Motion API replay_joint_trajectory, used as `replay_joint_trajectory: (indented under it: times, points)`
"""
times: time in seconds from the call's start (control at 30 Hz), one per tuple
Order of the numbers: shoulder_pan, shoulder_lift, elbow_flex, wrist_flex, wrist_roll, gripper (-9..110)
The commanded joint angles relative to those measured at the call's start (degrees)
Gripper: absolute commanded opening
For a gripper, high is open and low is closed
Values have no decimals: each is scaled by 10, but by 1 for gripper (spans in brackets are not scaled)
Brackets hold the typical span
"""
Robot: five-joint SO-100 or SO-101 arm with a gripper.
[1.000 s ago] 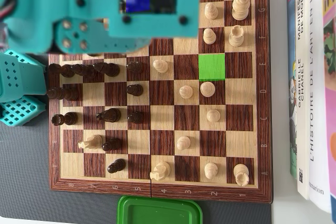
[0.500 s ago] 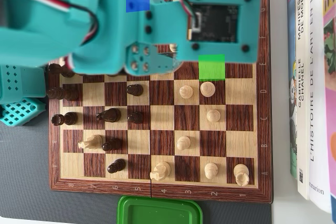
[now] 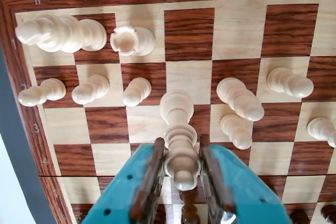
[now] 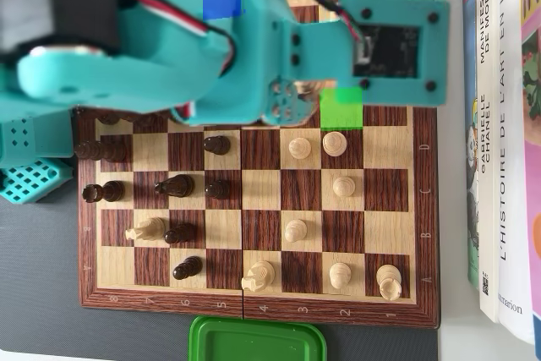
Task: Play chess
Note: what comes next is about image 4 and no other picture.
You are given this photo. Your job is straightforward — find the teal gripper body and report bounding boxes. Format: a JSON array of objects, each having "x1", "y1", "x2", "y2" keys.
[{"x1": 189, "y1": 0, "x2": 297, "y2": 126}]

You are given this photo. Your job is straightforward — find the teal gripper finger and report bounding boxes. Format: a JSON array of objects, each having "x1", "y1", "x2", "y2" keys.
[{"x1": 261, "y1": 75, "x2": 317, "y2": 126}]

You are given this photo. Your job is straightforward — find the white wooden pawn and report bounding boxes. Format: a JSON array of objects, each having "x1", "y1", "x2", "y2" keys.
[
  {"x1": 328, "y1": 262, "x2": 352, "y2": 289},
  {"x1": 283, "y1": 219, "x2": 309, "y2": 243},
  {"x1": 332, "y1": 175, "x2": 355, "y2": 199},
  {"x1": 288, "y1": 137, "x2": 313, "y2": 162}
]

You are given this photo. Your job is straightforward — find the white pawn right of pair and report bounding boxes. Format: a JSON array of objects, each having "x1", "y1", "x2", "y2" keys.
[{"x1": 322, "y1": 131, "x2": 348, "y2": 158}]

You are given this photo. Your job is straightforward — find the dark wooden pawn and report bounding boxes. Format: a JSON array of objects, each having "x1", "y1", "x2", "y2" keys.
[
  {"x1": 163, "y1": 223, "x2": 198, "y2": 245},
  {"x1": 172, "y1": 255, "x2": 203, "y2": 281},
  {"x1": 205, "y1": 179, "x2": 232, "y2": 200},
  {"x1": 203, "y1": 135, "x2": 232, "y2": 156}
]

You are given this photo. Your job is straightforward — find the wooden chessboard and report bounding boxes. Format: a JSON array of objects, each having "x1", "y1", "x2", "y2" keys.
[{"x1": 72, "y1": 0, "x2": 441, "y2": 331}]

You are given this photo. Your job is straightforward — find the dark wooden knight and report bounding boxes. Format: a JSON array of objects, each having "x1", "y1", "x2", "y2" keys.
[{"x1": 154, "y1": 173, "x2": 195, "y2": 198}]

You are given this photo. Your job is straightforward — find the dark wooden rook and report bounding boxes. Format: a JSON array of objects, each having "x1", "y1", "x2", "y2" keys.
[
  {"x1": 82, "y1": 180, "x2": 126, "y2": 204},
  {"x1": 79, "y1": 110, "x2": 123, "y2": 126}
]

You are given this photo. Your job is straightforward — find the white wooden knight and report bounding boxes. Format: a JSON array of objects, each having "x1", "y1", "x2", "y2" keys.
[
  {"x1": 241, "y1": 260, "x2": 276, "y2": 293},
  {"x1": 125, "y1": 216, "x2": 167, "y2": 243}
]

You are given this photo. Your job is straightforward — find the dark wooden queen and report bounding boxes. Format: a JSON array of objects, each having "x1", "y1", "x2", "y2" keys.
[{"x1": 74, "y1": 139, "x2": 128, "y2": 162}]

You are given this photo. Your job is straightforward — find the white wooden rook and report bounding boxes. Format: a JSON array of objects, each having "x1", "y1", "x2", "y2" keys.
[{"x1": 375, "y1": 264, "x2": 402, "y2": 302}]

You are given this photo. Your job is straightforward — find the white Gabrielle Chanel book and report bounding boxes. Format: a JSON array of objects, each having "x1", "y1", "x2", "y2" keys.
[{"x1": 476, "y1": 0, "x2": 502, "y2": 323}]

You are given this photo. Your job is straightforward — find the white art history book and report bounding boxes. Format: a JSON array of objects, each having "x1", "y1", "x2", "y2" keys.
[{"x1": 496, "y1": 0, "x2": 541, "y2": 346}]

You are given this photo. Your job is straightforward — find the green plastic container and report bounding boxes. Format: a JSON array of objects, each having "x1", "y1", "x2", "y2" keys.
[{"x1": 189, "y1": 315, "x2": 328, "y2": 361}]

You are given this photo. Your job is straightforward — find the dark grey mat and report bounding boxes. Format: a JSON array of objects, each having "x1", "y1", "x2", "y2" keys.
[{"x1": 0, "y1": 0, "x2": 440, "y2": 361}]

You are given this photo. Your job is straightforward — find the red white black servo wires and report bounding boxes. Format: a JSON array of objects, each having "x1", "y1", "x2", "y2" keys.
[
  {"x1": 171, "y1": 101, "x2": 199, "y2": 121},
  {"x1": 113, "y1": 0, "x2": 238, "y2": 73}
]

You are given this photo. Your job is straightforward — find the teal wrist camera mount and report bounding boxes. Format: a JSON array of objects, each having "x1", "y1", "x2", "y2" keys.
[{"x1": 291, "y1": 0, "x2": 451, "y2": 108}]

